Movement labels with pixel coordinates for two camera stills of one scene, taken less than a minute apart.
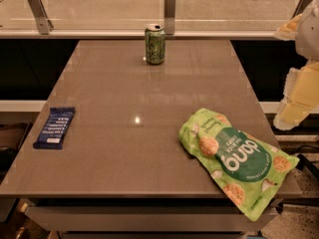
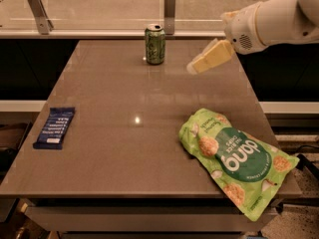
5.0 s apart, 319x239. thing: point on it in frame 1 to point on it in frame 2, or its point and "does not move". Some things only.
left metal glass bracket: (44, 24) does not move
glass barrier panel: (134, 7) does not move
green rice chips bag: (247, 171) does not move
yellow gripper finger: (287, 31) to (229, 15)
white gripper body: (309, 37) to (243, 29)
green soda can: (155, 39) does not move
